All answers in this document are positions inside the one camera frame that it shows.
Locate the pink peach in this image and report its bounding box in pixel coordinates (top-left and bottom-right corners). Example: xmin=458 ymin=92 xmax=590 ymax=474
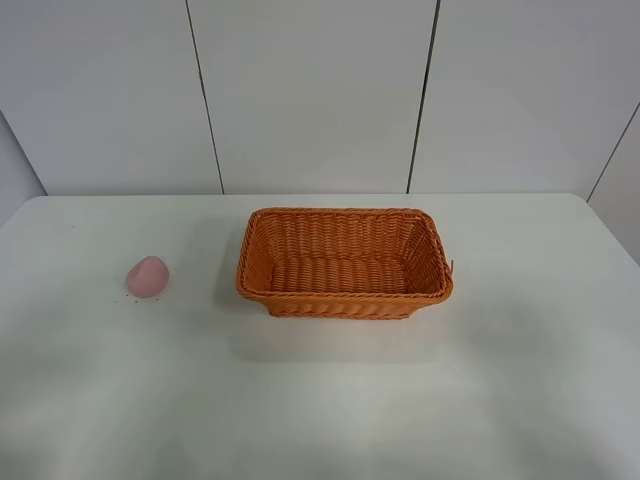
xmin=126 ymin=256 xmax=170 ymax=298

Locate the orange wicker basket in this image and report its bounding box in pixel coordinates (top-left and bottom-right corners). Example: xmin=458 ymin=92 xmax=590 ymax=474
xmin=235 ymin=207 xmax=454 ymax=320

